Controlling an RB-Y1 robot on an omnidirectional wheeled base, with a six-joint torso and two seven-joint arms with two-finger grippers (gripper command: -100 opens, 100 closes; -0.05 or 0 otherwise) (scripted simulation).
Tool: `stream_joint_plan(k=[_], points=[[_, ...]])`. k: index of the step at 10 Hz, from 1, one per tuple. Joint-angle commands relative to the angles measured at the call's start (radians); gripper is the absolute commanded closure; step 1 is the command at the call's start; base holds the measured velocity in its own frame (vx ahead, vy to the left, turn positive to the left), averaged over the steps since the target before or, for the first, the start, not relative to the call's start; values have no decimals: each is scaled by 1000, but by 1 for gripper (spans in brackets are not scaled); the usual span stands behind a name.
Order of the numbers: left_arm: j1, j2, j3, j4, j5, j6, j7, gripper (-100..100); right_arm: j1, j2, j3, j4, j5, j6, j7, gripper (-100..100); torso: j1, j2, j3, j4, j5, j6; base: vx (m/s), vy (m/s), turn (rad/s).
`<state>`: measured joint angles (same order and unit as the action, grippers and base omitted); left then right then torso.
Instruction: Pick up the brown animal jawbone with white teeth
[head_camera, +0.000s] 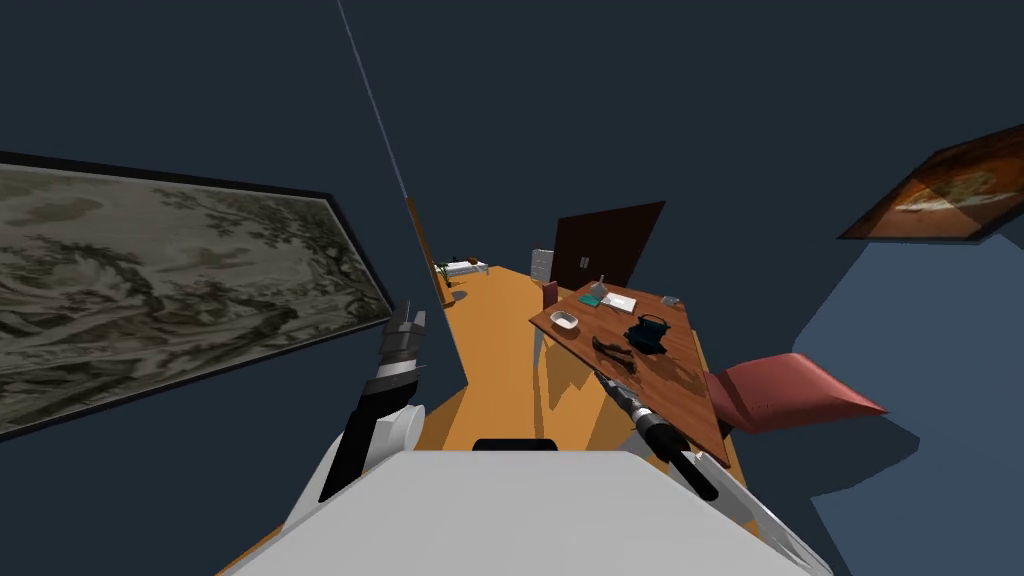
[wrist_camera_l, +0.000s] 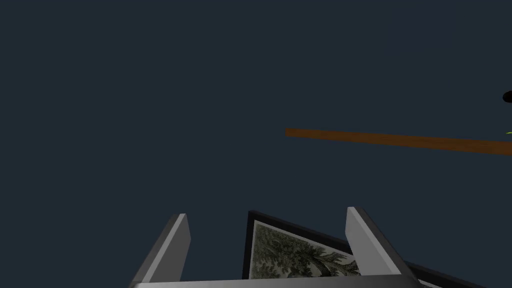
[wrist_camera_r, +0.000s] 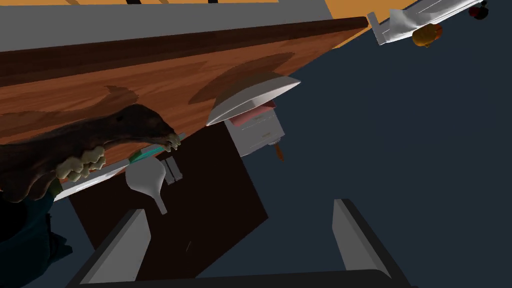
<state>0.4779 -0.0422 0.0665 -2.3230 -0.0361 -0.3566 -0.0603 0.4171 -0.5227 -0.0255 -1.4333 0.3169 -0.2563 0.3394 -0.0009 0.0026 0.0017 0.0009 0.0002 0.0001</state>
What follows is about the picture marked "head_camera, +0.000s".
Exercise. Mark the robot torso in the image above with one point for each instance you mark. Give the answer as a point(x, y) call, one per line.
point(512, 520)

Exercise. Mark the white bowl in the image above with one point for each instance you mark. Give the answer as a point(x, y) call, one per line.
point(564, 320)

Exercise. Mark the white low table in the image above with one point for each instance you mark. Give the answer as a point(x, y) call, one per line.
point(464, 267)

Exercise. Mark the small grey bottle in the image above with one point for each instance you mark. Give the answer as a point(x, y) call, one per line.
point(599, 286)

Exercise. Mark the orange framed picture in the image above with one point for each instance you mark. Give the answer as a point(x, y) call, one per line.
point(948, 192)

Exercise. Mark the small grey box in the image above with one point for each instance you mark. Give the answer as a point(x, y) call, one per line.
point(670, 300)

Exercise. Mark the grey landscape picture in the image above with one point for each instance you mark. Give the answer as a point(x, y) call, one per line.
point(160, 288)

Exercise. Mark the teal book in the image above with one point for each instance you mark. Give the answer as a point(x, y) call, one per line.
point(590, 301)

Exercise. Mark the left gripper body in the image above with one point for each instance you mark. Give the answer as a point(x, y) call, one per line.
point(402, 348)

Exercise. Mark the dark teal kettle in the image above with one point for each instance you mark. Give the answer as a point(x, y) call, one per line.
point(646, 334)

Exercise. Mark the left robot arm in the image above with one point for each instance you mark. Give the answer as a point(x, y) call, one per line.
point(370, 432)

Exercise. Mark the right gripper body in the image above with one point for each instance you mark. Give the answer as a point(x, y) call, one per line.
point(626, 398)

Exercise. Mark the dark red chair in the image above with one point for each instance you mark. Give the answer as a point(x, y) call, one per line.
point(550, 294)

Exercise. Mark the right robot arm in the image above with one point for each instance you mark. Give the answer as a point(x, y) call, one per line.
point(680, 460)

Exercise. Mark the dark brown cupboard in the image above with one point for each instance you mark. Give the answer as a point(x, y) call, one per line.
point(604, 244)

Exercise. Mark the dark brown curved object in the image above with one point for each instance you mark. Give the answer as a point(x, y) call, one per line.
point(614, 354)

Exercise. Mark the pale grey cabinet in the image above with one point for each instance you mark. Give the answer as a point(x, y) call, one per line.
point(542, 264)

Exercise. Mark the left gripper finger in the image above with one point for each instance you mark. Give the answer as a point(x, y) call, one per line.
point(400, 314)
point(418, 320)

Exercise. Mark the brown wooden table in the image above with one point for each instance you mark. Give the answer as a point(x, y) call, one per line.
point(680, 384)

